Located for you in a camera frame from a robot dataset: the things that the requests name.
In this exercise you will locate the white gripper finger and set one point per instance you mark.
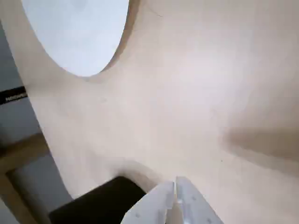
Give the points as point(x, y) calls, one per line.
point(154, 207)
point(191, 207)

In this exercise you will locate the white round plate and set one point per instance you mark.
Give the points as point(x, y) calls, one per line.
point(77, 35)

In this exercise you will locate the black bin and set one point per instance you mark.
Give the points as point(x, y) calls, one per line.
point(102, 205)

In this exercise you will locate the wooden furniture frame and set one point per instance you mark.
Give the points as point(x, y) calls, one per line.
point(21, 149)

